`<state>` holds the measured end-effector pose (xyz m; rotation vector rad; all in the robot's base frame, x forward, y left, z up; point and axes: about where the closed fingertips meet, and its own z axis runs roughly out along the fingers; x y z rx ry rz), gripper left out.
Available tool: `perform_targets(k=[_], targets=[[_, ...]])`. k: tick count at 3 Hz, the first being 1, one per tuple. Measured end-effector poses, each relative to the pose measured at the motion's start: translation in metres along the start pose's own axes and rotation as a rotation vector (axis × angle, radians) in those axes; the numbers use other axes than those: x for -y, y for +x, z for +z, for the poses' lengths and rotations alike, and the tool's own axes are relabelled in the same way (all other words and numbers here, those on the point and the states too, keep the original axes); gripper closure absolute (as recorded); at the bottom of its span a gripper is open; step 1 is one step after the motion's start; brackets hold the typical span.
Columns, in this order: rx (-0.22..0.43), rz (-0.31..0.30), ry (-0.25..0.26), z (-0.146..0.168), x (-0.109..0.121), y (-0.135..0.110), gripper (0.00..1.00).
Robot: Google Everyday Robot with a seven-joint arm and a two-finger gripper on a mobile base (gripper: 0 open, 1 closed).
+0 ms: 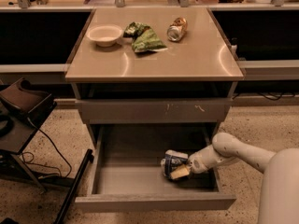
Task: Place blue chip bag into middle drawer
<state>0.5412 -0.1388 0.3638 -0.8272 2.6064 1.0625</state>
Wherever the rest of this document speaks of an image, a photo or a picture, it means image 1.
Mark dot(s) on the white bowl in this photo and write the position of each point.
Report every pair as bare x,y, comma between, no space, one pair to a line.
105,35

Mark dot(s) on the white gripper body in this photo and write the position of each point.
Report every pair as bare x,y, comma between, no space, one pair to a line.
197,163

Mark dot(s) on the green chip bag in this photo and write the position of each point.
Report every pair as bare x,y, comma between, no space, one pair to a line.
143,37

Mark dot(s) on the crushed gold soda can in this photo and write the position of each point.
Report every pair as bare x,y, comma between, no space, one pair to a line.
177,29

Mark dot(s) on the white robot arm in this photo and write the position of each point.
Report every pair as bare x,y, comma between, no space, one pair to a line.
279,198

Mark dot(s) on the closed grey top drawer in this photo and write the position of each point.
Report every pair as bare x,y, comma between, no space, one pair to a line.
120,111

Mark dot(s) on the open grey middle drawer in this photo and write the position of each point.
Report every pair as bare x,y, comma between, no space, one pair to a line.
127,176

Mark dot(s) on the blue chip bag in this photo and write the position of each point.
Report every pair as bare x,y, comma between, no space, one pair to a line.
171,162

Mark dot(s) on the grey drawer cabinet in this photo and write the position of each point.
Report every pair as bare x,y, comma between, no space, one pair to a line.
200,66

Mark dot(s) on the black floor bar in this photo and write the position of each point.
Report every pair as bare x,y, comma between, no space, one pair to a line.
72,191

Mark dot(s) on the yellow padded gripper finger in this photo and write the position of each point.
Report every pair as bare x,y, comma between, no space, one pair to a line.
181,171

